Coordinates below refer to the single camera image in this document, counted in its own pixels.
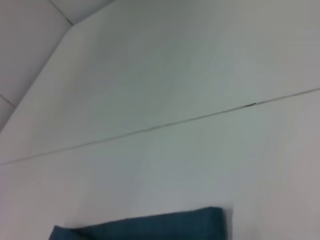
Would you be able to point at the teal t-shirt with white lettering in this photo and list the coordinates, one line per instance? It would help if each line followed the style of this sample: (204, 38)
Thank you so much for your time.
(140, 225)

